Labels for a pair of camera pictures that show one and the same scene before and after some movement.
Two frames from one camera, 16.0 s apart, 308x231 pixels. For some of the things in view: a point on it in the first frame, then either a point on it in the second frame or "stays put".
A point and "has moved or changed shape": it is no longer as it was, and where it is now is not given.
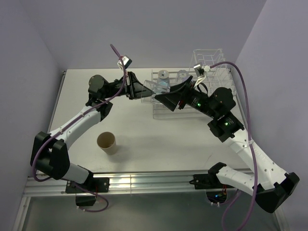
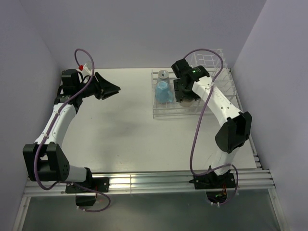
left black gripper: [133, 87] to [104, 89]
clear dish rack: [209, 68] stays put
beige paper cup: [106, 141] has moved or changed shape
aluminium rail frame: [134, 184] stays put
